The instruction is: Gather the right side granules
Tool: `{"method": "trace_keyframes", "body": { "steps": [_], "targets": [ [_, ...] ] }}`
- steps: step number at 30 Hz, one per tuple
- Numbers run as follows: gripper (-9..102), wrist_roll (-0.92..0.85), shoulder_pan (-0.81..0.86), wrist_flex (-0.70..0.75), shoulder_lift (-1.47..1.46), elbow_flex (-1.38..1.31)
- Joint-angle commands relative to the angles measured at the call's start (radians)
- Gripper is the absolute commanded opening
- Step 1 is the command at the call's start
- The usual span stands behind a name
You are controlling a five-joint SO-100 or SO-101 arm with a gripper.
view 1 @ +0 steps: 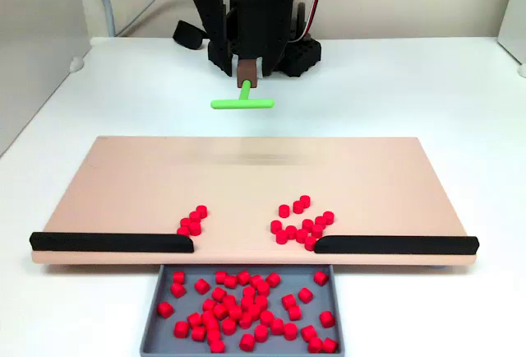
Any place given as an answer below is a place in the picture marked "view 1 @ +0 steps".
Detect white partition panel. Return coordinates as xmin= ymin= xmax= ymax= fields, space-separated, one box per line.
xmin=0 ymin=0 xmax=91 ymax=156
xmin=497 ymin=0 xmax=526 ymax=66

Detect pink flat board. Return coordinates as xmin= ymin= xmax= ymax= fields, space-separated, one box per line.
xmin=30 ymin=136 xmax=480 ymax=267

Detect red white black servo cable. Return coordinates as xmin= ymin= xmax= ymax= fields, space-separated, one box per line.
xmin=293 ymin=0 xmax=324 ymax=44

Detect green T-shaped pusher tool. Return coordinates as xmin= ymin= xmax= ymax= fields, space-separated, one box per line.
xmin=210 ymin=58 xmax=275 ymax=111

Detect black foam rail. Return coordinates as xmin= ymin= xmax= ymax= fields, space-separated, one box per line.
xmin=29 ymin=231 xmax=195 ymax=254
xmin=314 ymin=234 xmax=480 ymax=256

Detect grey plastic tray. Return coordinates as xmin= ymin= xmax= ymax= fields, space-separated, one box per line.
xmin=139 ymin=264 xmax=346 ymax=355

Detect thick grey cable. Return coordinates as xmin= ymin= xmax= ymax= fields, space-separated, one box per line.
xmin=89 ymin=0 xmax=117 ymax=38

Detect black table clamp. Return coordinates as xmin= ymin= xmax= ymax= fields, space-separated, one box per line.
xmin=172 ymin=19 xmax=209 ymax=50

